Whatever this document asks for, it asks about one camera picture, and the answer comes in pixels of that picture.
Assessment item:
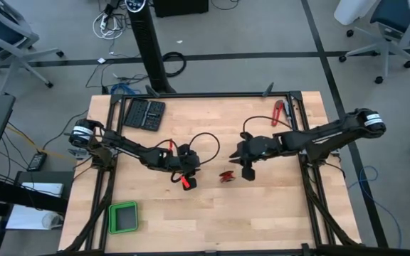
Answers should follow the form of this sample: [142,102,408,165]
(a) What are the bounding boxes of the red handled pliers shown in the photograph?
[270,100,286,127]

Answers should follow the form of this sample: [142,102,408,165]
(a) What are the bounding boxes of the white power strip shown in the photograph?
[92,11,127,41]

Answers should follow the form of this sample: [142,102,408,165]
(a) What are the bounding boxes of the black box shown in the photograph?
[153,0,210,18]

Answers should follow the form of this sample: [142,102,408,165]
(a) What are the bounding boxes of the black power adapter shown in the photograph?
[26,151,48,172]

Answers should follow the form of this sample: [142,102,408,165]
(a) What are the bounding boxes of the clear plastic cup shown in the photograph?
[41,212,65,230]

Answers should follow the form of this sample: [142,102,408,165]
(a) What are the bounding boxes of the blue cable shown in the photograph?
[347,165,404,249]
[110,83,142,96]

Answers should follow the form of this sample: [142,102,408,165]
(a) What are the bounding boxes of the grey metal clamp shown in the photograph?
[68,147,85,160]

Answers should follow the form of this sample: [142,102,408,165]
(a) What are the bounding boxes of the black open bit case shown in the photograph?
[123,97,167,132]

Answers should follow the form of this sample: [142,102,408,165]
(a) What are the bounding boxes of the green plastic tray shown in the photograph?
[107,201,140,235]

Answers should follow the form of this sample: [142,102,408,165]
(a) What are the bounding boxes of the black wire spool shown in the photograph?
[219,170,237,184]

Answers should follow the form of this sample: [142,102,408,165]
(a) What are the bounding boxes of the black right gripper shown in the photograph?
[228,131,275,182]

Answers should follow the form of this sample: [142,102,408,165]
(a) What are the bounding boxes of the yellow cable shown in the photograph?
[5,124,80,164]

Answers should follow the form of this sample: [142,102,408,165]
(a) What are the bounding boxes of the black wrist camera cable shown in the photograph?
[242,115,293,135]
[189,132,221,166]

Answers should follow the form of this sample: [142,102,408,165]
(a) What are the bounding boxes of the coiled black floor cable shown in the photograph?
[162,51,188,78]

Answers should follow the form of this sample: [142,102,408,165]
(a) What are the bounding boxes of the grey blue office chair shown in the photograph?
[0,0,65,90]
[334,0,410,85]

